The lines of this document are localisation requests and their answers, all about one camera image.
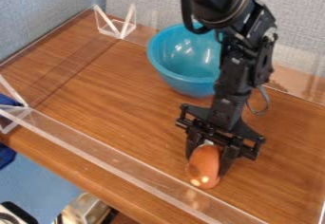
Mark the clear acrylic front barrier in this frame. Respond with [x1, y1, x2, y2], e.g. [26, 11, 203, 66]
[0, 104, 268, 224]

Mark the clear acrylic back barrier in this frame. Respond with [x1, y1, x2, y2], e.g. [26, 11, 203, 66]
[124, 25, 325, 105]

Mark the clear acrylic left corner bracket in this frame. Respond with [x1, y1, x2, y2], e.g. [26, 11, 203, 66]
[0, 75, 30, 134]

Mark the clear acrylic corner bracket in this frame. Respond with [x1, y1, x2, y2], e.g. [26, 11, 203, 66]
[92, 5, 137, 39]
[0, 75, 30, 134]

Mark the black white object bottom left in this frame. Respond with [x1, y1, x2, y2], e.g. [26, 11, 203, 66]
[0, 202, 37, 224]

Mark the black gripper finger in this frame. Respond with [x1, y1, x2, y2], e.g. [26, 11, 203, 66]
[185, 128, 204, 159]
[218, 145, 239, 177]

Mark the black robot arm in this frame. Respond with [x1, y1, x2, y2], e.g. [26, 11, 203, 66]
[176, 0, 278, 176]

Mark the blue bowl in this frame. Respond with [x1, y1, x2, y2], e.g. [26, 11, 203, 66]
[147, 24, 220, 98]

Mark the clear acrylic barrier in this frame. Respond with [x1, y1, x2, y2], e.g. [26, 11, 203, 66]
[0, 104, 268, 224]
[124, 25, 325, 105]

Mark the metallic object under table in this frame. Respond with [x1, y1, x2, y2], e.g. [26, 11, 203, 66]
[52, 193, 112, 224]

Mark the brown and white toy mushroom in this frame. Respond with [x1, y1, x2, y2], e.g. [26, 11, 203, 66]
[185, 143, 220, 190]

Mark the blue object at left edge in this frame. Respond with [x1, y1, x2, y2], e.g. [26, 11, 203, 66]
[0, 93, 22, 171]

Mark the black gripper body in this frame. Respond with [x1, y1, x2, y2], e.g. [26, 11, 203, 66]
[176, 94, 264, 159]

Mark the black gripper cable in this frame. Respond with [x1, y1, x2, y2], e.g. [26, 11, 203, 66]
[244, 84, 272, 117]

